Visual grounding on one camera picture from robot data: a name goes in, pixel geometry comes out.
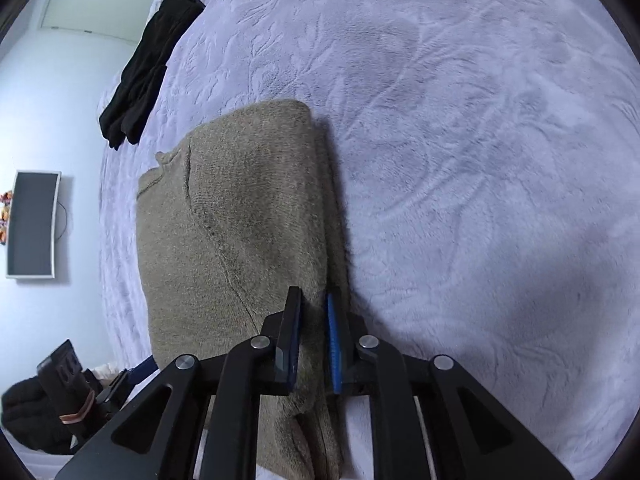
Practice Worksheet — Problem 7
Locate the beige knitted sweater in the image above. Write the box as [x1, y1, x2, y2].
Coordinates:
[136, 100, 351, 480]

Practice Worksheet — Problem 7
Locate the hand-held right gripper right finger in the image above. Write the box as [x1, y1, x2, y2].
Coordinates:
[326, 287, 576, 480]

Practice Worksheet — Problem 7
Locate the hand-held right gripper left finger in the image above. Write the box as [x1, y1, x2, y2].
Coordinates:
[55, 287, 304, 480]

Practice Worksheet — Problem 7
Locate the colourful wall decoration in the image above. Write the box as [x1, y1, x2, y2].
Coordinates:
[0, 189, 13, 247]

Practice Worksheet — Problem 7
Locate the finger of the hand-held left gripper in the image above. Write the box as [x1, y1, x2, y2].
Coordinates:
[121, 355, 157, 392]

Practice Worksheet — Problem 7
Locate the black garment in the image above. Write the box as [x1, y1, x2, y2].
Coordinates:
[99, 0, 206, 151]

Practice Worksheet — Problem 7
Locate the wall-mounted monitor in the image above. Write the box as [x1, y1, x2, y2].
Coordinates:
[6, 170, 62, 279]

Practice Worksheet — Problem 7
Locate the lavender fleece blanket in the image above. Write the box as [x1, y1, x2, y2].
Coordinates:
[95, 0, 640, 480]

